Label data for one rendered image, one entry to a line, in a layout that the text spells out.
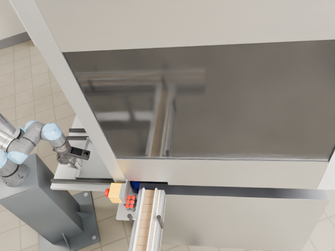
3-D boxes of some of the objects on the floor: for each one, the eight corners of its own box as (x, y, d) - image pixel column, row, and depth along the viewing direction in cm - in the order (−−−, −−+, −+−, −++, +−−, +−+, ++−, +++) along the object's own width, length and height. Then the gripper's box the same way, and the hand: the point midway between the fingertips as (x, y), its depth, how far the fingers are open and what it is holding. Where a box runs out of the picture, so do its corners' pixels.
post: (161, 239, 239) (17, -67, 75) (160, 247, 235) (6, -55, 71) (153, 238, 240) (-9, -64, 76) (152, 247, 237) (-20, -52, 72)
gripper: (56, 139, 165) (72, 161, 182) (50, 154, 160) (67, 175, 176) (72, 139, 164) (86, 161, 180) (66, 154, 158) (82, 176, 175)
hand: (81, 167), depth 177 cm, fingers closed
